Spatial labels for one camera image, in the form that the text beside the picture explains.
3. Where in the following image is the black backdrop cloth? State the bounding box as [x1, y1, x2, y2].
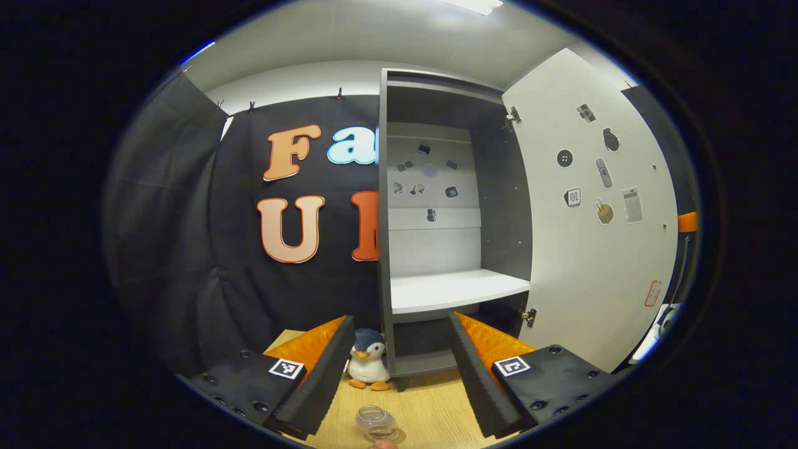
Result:
[103, 69, 699, 375]

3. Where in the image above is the plush penguin toy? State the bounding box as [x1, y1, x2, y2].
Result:
[346, 329, 392, 392]

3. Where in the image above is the clear bottle with red label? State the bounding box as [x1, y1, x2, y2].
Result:
[355, 405, 400, 442]

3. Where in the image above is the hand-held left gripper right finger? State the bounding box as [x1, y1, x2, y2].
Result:
[448, 311, 618, 439]

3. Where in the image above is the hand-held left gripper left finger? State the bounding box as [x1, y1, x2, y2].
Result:
[190, 315, 356, 437]

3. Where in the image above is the ceiling light panel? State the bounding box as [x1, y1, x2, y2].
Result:
[436, 0, 504, 17]

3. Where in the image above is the row of black cloth clips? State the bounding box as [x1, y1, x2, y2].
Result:
[180, 65, 345, 118]

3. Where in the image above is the white plastic device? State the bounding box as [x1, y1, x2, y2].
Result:
[628, 302, 685, 365]

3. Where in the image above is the white cabinet door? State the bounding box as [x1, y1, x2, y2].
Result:
[502, 47, 679, 374]

